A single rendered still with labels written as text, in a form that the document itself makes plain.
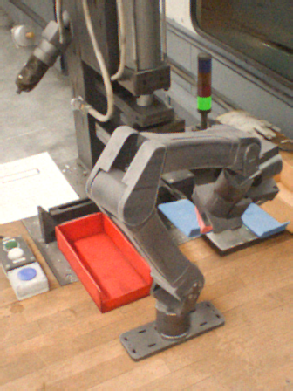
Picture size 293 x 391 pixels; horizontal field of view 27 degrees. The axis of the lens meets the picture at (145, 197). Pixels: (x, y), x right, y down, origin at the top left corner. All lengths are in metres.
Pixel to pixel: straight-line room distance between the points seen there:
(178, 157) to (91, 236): 0.54
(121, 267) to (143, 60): 0.44
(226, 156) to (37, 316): 0.51
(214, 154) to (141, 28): 0.39
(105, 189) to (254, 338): 0.45
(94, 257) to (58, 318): 0.19
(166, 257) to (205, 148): 0.19
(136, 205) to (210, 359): 0.38
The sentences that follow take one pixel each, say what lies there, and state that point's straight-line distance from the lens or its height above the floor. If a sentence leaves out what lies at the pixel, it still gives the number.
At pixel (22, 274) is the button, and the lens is 1.29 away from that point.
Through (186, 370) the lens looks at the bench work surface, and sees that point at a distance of 1.12.
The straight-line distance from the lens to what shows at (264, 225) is 1.41.
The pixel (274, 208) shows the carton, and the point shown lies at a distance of 1.46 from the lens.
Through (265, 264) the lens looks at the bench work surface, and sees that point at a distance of 1.34.
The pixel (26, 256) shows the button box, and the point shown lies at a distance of 1.35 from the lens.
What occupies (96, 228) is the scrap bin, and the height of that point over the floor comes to 0.92.
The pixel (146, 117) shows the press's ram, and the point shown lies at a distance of 1.32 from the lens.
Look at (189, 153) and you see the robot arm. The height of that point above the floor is 1.29.
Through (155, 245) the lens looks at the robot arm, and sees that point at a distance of 0.98.
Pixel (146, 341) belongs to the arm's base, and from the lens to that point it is 1.15.
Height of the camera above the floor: 1.75
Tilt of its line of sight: 33 degrees down
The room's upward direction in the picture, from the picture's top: 3 degrees counter-clockwise
